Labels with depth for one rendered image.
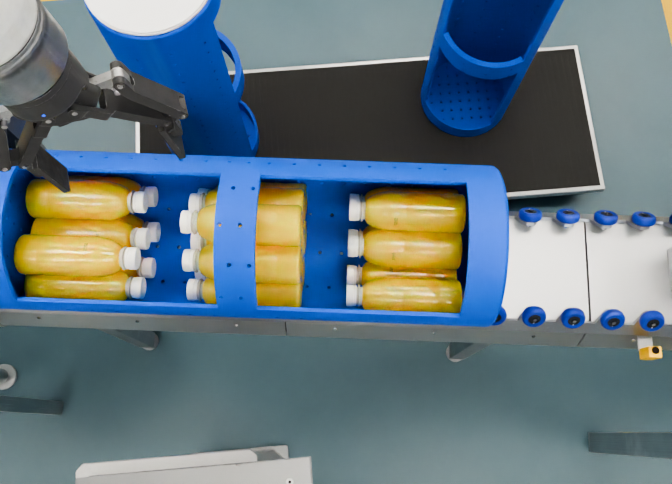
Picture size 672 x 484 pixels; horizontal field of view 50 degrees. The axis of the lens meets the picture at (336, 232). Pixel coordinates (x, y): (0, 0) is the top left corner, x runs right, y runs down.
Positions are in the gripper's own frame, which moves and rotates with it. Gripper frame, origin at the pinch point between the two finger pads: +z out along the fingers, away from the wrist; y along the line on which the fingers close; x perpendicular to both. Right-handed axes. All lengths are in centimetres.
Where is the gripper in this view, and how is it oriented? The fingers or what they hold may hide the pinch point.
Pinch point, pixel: (119, 160)
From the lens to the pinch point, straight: 84.2
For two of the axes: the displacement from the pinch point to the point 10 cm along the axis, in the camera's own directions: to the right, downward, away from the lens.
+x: 2.5, 9.1, -3.3
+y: -9.6, 2.8, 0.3
